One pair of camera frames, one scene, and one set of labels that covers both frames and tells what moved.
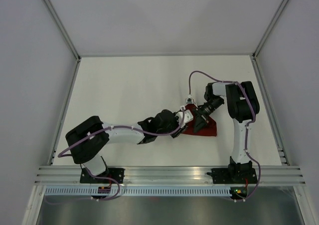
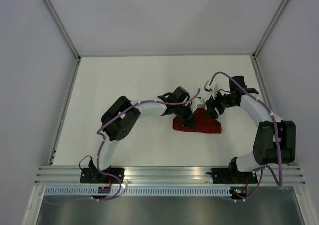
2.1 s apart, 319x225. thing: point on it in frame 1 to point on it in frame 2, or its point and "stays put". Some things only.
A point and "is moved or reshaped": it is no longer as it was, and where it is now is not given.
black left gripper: x=181 y=129 to x=189 y=121
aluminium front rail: x=55 y=175 stays put
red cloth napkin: x=209 y=129 is moved or reshaped
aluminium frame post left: x=58 y=21 stays put
